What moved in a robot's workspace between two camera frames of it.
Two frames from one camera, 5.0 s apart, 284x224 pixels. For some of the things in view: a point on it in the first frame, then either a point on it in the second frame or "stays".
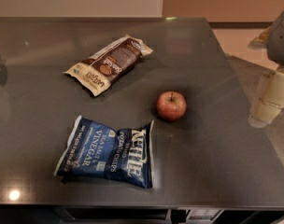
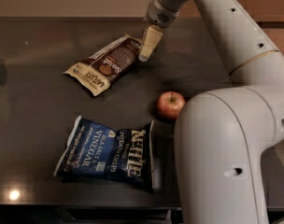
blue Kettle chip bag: (96, 150) stays
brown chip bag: (100, 70) stays
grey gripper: (280, 39) -> (158, 15)
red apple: (171, 105) stays
